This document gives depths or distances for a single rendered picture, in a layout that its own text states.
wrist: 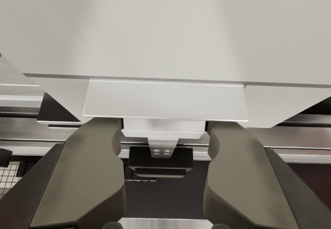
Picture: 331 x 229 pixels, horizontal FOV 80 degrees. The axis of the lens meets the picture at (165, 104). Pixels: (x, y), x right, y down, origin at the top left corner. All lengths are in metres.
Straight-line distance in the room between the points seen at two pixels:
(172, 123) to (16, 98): 0.18
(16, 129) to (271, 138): 0.55
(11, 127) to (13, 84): 0.32
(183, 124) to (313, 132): 0.42
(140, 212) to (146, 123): 0.54
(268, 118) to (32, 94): 0.23
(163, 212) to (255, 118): 0.56
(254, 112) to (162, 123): 0.08
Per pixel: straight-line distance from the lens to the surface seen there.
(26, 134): 0.52
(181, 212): 0.71
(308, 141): 0.55
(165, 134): 0.22
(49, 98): 0.23
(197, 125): 0.18
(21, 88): 0.24
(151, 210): 0.70
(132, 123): 0.18
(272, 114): 0.18
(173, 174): 0.39
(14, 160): 0.70
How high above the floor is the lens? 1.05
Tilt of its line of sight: 22 degrees down
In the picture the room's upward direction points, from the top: 179 degrees counter-clockwise
